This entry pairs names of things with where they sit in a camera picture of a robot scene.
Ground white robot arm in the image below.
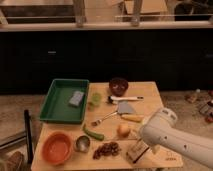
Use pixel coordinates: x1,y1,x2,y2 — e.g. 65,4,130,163
139,108,213,169

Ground dark red bowl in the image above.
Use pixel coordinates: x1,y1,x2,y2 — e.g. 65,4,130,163
109,77,129,97

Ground small green cup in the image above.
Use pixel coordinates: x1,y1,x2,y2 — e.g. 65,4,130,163
91,93,102,106

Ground grey sponge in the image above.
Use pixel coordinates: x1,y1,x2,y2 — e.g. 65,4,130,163
69,91,84,107

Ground green okra pod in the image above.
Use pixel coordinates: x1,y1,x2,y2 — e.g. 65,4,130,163
82,124,105,141

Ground green plastic tray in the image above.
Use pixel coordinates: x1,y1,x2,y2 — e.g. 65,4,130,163
40,79,89,124

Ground small metal cup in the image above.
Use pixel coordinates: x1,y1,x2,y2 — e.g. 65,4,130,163
75,135,90,153

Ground bunch of brown grapes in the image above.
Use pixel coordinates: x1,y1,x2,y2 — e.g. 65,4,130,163
93,142,120,159

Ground orange plastic bowl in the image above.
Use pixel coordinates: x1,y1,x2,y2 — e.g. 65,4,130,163
41,132,73,166

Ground white handled brush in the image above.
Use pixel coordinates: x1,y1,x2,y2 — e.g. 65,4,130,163
108,96,144,104

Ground grey spatula yellow handle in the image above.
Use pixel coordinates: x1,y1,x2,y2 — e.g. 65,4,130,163
117,101,143,122

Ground black chair frame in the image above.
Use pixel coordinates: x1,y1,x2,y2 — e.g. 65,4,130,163
0,110,34,164

